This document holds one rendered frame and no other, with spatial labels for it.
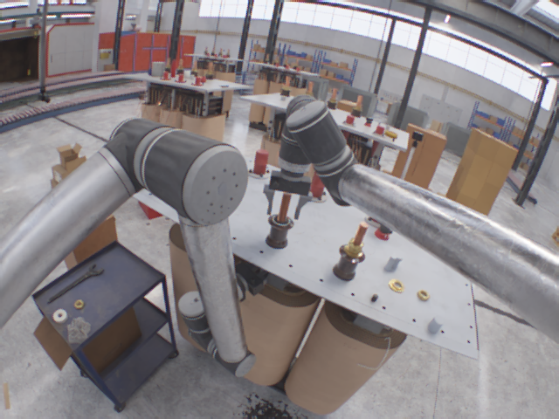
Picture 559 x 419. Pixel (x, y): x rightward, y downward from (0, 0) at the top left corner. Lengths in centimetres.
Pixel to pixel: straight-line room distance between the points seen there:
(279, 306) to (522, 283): 101
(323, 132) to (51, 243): 63
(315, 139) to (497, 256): 44
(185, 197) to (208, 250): 16
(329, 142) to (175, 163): 35
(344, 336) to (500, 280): 89
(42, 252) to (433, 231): 71
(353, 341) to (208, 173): 96
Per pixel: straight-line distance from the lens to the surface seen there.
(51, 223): 62
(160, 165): 50
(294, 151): 82
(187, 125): 342
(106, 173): 62
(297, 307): 122
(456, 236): 44
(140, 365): 212
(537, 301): 39
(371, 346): 122
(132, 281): 156
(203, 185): 45
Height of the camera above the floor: 200
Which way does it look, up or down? 31 degrees down
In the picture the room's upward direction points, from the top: 12 degrees clockwise
